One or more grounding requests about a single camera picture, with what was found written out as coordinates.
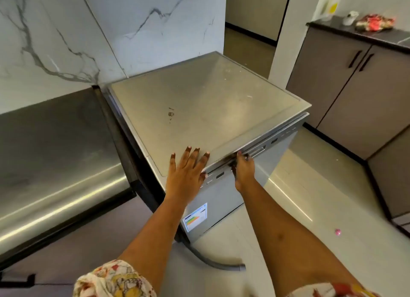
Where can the person's right hand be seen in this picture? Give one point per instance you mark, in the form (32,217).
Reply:
(245,173)

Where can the person's left hand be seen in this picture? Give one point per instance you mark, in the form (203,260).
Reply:
(185,181)

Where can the person's right thumb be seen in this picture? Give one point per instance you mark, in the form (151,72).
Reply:
(234,171)

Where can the person's left middle finger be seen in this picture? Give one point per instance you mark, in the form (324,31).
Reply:
(193,159)

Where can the person's left little finger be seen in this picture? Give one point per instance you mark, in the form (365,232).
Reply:
(173,164)

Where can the person's left thumb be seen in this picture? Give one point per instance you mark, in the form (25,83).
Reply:
(203,176)

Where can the silver dishwasher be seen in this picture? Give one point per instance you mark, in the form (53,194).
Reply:
(205,95)

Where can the person's right forearm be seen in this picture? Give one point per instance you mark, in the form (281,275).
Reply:
(282,239)

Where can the person's left forearm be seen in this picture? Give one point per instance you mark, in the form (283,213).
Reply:
(153,239)

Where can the colourful energy label sticker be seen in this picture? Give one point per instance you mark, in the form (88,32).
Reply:
(194,217)

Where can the stainless steel counter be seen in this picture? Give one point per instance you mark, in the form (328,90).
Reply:
(54,165)

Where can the floral left sleeve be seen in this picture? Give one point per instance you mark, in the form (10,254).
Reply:
(112,280)

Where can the floral sleeve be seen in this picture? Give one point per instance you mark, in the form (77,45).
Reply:
(333,290)
(112,280)

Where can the grey cabinet with black top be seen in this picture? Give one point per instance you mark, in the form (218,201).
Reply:
(362,98)

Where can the floral right sleeve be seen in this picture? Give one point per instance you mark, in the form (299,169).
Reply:
(333,290)

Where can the white cup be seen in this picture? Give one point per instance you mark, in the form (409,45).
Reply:
(349,19)

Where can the white bottle with yellow label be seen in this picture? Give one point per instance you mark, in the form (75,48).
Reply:
(333,4)

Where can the red floral cloth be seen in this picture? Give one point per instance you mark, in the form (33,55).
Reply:
(374,23)

